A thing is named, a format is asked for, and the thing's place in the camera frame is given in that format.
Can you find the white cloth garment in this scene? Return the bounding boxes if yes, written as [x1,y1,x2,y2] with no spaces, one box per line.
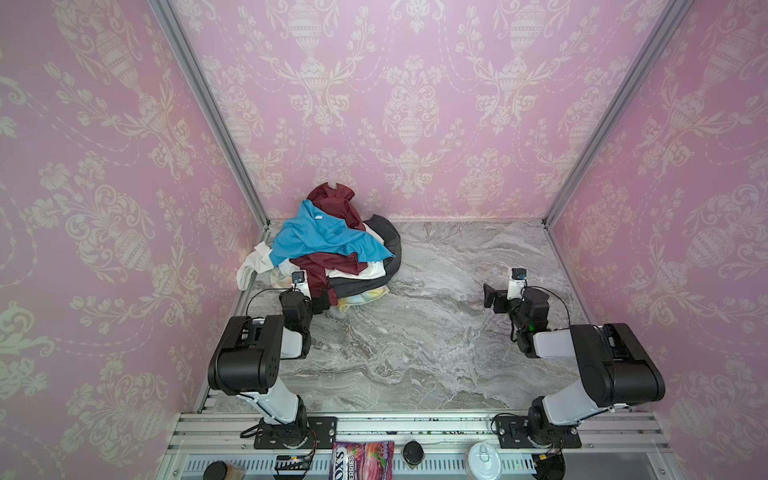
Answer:
[236,242,385,290]

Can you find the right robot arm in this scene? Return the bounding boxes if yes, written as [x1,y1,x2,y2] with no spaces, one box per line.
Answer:
[483,284,666,450]

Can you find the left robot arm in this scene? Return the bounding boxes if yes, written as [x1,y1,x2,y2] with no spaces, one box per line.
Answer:
[207,289,337,449]

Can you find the dark grey jeans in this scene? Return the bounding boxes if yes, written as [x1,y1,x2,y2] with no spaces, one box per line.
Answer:
[326,214,403,299]

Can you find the teal blue shirt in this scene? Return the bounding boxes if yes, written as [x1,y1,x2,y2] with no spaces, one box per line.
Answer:
[269,200,394,266]

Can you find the maroon shirt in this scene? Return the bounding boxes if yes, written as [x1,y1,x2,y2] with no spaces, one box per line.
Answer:
[290,183,367,306]

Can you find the pink candy bag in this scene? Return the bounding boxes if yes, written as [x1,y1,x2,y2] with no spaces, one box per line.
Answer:
[329,441,395,480]

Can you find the small electronics board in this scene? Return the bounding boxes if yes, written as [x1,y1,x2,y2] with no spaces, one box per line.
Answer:
[274,455,314,477]

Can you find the black round knob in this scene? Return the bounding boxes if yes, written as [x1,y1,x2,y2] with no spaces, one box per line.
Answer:
[402,440,425,469]

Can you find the brown bottle with black cap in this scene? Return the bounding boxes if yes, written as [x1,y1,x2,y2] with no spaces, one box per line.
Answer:
[203,460,246,480]

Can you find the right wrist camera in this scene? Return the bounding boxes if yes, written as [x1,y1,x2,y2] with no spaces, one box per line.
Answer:
[506,267,527,300]

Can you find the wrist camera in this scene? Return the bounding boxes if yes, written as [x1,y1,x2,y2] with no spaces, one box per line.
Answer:
[291,270,311,298]
[506,267,527,300]

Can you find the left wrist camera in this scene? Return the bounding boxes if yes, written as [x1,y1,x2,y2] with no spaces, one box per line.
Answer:
[291,270,311,298]

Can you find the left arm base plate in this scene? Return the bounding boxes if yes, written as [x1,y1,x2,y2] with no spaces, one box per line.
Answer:
[253,416,338,450]

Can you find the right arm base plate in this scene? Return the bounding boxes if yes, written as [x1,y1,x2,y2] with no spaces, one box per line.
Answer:
[490,413,582,450]

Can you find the front aluminium rail frame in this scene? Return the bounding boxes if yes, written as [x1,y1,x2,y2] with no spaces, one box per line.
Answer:
[156,410,685,479]

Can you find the left corner aluminium post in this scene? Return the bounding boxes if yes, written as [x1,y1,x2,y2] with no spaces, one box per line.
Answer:
[148,0,270,232]

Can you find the corner aluminium post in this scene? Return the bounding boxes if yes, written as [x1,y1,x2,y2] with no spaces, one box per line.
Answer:
[542,0,694,233]
[148,0,270,232]

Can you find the right corner aluminium post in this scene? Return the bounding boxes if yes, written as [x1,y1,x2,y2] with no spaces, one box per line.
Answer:
[542,0,694,233]

